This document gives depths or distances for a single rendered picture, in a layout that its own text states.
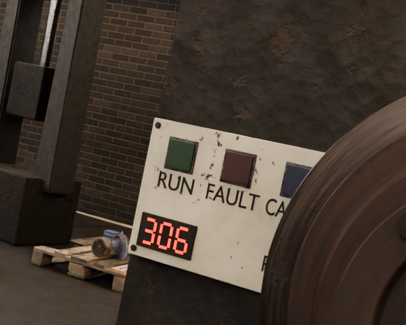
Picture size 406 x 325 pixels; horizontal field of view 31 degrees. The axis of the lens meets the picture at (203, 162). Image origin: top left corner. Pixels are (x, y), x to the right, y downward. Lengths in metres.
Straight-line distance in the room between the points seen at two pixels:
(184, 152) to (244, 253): 0.15
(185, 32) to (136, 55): 7.07
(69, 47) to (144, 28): 2.15
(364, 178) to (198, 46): 0.35
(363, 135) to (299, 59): 0.22
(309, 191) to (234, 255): 0.20
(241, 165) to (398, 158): 0.26
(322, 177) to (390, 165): 0.07
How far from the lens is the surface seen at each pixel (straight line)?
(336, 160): 0.73
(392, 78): 0.88
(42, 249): 5.50
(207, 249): 0.92
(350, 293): 0.64
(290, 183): 0.87
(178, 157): 0.93
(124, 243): 5.49
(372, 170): 0.70
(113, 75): 8.16
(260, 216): 0.89
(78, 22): 6.02
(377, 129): 0.72
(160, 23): 7.96
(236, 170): 0.90
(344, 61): 0.90
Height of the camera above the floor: 1.25
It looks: 3 degrees down
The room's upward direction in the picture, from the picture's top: 12 degrees clockwise
